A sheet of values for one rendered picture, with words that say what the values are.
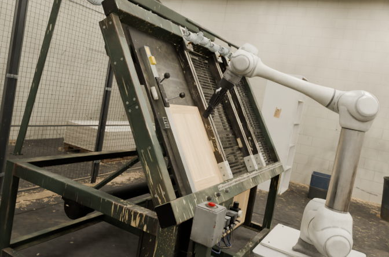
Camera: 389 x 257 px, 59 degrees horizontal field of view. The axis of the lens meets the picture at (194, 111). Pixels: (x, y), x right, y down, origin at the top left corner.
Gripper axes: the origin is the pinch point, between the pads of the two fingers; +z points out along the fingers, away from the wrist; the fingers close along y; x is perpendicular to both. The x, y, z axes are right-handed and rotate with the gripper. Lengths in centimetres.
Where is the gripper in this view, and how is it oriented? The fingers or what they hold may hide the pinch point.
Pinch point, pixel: (208, 112)
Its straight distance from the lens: 183.0
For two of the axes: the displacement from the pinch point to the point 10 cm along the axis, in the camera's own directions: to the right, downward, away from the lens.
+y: -4.5, -0.4, -8.9
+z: -5.4, 8.1, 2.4
